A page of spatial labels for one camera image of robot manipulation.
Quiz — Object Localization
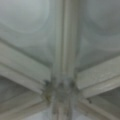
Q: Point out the white divided round tray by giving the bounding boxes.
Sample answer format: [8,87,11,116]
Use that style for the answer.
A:
[0,0,120,120]

